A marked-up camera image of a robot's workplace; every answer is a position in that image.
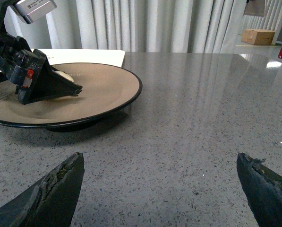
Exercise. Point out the brown cardboard box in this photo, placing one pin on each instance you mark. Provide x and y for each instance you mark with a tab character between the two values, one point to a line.
258	36

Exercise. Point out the white rectangular tray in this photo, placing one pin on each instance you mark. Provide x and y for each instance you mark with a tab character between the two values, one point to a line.
61	56

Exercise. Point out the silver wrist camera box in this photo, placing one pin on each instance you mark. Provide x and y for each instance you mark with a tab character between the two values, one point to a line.
32	10

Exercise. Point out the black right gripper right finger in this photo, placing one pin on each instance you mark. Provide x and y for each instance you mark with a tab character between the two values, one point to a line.
263	189

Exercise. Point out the beige plate with black rim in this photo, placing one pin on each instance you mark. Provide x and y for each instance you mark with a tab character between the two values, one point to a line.
106	89

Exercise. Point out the white steamed bun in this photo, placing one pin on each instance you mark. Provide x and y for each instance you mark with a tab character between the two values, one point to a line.
65	75

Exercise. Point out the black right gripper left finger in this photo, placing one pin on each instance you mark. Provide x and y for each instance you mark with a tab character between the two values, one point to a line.
49	202

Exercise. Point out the grey curtain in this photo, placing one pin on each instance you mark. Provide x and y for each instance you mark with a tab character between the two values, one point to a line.
201	26

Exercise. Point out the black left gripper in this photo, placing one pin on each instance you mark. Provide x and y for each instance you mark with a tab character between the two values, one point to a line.
30	71

